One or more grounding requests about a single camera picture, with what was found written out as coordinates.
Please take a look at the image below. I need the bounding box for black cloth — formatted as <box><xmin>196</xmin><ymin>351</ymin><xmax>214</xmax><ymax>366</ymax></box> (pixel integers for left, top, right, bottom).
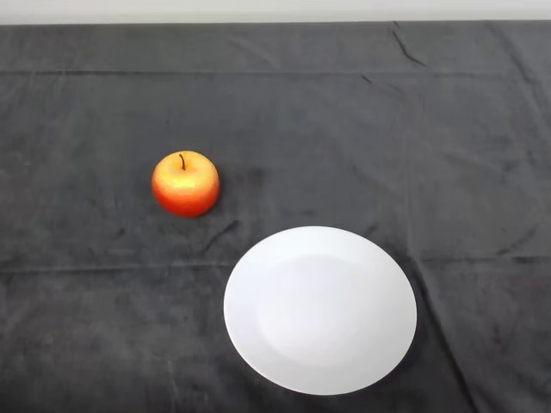
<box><xmin>0</xmin><ymin>19</ymin><xmax>551</xmax><ymax>413</ymax></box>

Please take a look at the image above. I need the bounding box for round white plate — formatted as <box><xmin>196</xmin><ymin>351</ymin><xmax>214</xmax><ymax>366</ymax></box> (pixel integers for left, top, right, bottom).
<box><xmin>223</xmin><ymin>225</ymin><xmax>418</xmax><ymax>397</ymax></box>

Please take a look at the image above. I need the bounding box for red yellow apple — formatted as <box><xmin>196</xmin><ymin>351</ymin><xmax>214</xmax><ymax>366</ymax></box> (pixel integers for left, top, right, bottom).
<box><xmin>151</xmin><ymin>151</ymin><xmax>221</xmax><ymax>219</ymax></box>

